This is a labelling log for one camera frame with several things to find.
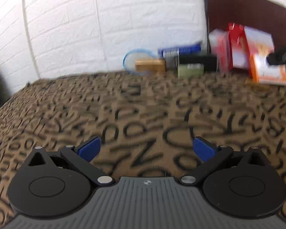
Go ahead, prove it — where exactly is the orange white medicine box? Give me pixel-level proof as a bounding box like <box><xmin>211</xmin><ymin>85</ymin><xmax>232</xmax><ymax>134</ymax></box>
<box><xmin>250</xmin><ymin>54</ymin><xmax>286</xmax><ymax>86</ymax></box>

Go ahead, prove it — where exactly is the letter-patterned brown tablecloth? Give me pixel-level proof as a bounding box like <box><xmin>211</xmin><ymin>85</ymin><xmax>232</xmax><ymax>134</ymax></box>
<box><xmin>0</xmin><ymin>72</ymin><xmax>286</xmax><ymax>227</ymax></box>

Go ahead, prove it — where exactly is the black cardboard box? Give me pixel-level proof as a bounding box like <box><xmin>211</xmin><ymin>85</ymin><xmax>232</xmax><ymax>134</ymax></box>
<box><xmin>178</xmin><ymin>54</ymin><xmax>218</xmax><ymax>73</ymax></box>

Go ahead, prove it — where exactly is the blue rimmed round sieve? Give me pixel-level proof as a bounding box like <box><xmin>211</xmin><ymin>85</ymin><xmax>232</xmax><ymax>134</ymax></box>
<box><xmin>122</xmin><ymin>49</ymin><xmax>157</xmax><ymax>76</ymax></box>

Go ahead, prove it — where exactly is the red white gift box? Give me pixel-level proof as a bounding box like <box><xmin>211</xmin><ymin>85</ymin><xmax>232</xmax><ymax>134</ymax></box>
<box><xmin>208</xmin><ymin>23</ymin><xmax>274</xmax><ymax>75</ymax></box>

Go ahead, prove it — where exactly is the blue cigarette-style box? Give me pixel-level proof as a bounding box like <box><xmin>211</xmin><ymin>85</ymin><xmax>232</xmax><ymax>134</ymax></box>
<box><xmin>158</xmin><ymin>42</ymin><xmax>201</xmax><ymax>58</ymax></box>

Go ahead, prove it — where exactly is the small tan wooden box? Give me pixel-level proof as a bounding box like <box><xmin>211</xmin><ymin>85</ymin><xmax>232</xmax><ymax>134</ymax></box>
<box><xmin>135</xmin><ymin>60</ymin><xmax>166</xmax><ymax>73</ymax></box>

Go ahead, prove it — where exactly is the dark brown wooden board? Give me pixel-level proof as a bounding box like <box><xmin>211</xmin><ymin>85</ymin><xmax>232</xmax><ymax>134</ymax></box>
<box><xmin>203</xmin><ymin>0</ymin><xmax>286</xmax><ymax>50</ymax></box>

